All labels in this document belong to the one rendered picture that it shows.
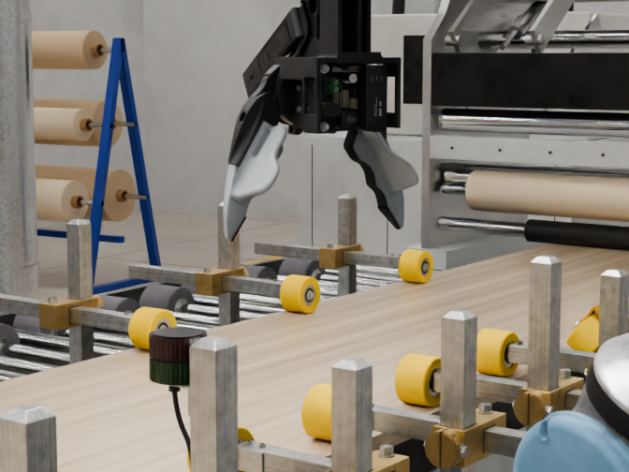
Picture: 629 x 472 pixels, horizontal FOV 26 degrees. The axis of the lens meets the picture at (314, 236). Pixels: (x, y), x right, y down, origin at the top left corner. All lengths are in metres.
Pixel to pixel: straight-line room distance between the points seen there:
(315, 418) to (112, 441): 0.30
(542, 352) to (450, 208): 2.33
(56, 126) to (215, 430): 7.28
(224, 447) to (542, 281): 0.74
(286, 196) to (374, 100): 10.91
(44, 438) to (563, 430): 0.57
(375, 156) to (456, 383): 0.77
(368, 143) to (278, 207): 10.90
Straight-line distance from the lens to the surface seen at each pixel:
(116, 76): 8.49
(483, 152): 4.09
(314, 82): 1.00
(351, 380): 1.58
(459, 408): 1.81
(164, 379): 1.40
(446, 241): 4.31
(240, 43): 12.10
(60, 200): 8.47
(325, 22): 1.00
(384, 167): 1.07
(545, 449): 0.78
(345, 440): 1.60
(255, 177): 1.00
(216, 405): 1.38
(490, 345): 2.37
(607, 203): 3.93
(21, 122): 5.49
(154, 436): 2.03
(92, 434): 2.06
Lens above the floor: 1.46
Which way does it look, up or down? 8 degrees down
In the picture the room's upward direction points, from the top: straight up
